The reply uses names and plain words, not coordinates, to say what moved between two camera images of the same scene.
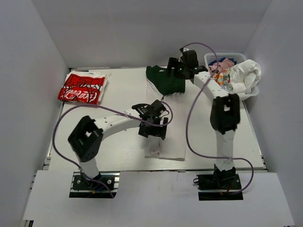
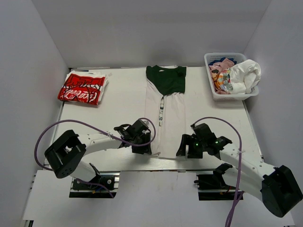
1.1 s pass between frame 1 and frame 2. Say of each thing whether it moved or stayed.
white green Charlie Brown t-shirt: stayed
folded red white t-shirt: stayed
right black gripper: moved
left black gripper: moved
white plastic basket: stayed
